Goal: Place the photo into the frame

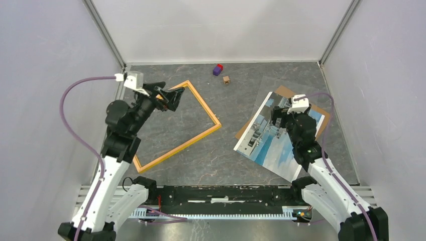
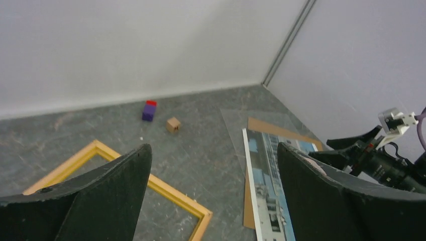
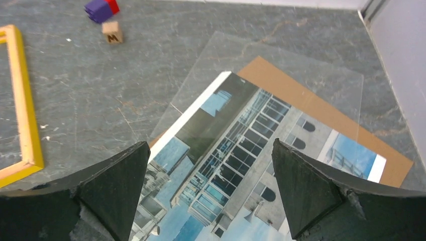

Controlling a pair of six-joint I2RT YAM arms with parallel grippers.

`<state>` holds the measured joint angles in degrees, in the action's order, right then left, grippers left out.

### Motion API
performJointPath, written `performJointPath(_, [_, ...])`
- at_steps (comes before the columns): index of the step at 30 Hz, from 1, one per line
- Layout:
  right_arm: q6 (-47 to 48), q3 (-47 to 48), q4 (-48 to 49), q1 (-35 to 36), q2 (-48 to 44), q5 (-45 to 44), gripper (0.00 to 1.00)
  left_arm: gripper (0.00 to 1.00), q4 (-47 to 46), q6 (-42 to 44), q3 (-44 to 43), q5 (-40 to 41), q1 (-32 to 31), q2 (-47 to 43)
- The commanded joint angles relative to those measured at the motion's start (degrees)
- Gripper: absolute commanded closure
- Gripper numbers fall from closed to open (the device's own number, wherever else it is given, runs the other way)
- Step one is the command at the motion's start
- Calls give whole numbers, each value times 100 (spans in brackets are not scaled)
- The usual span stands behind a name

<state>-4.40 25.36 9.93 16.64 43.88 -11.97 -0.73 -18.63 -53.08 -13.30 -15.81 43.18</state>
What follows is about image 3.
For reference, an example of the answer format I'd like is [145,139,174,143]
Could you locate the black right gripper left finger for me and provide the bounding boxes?
[1,142,150,240]

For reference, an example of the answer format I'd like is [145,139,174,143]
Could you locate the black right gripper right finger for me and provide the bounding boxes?
[272,139,425,240]

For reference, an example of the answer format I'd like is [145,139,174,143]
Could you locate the building and sky photo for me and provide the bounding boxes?
[129,71,386,240]

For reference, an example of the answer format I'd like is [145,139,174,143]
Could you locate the clear acrylic sheet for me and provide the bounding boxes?
[150,32,364,160]

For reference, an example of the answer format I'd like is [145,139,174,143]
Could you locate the brown cardboard backing board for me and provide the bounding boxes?
[149,57,413,196]

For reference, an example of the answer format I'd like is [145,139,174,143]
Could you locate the wooden letter cube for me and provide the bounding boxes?
[102,21,124,44]

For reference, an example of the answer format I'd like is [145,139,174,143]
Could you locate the purple and red block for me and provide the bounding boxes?
[84,0,120,24]

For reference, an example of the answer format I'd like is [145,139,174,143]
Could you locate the yellow wooden picture frame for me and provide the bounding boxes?
[1,25,45,188]

